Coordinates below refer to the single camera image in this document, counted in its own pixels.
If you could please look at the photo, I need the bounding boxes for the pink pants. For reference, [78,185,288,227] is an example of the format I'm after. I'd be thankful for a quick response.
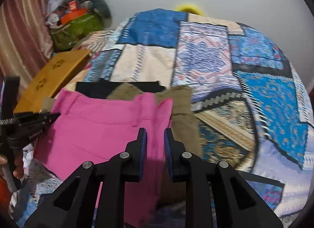
[34,90,173,227]

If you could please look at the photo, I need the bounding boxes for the person's left hand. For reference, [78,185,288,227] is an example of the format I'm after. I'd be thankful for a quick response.
[0,150,25,180]

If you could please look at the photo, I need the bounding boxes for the wooden bedside board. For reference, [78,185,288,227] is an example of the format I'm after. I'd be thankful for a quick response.
[14,50,90,113]

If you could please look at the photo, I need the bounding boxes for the pink striped curtain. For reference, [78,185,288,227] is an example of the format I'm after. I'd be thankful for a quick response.
[1,0,53,91]

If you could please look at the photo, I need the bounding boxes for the black folded garment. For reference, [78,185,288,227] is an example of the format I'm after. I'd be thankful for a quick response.
[76,78,165,99]

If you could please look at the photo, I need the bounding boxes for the olive khaki folded pants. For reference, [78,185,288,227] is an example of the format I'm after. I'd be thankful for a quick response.
[106,81,202,205]

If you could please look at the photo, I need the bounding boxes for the patchwork patterned bed quilt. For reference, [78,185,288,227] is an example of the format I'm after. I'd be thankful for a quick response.
[10,9,313,227]

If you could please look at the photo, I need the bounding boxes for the green fabric storage bag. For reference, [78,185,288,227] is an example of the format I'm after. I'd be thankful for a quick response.
[49,12,104,51]

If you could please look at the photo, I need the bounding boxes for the orange box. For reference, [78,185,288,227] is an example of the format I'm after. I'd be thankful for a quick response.
[60,9,87,25]

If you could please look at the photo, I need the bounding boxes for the grey plush toy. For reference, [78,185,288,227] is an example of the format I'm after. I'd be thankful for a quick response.
[63,0,111,19]

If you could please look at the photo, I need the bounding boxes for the yellow round cushion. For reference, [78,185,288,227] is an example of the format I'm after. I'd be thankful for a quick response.
[175,3,205,16]

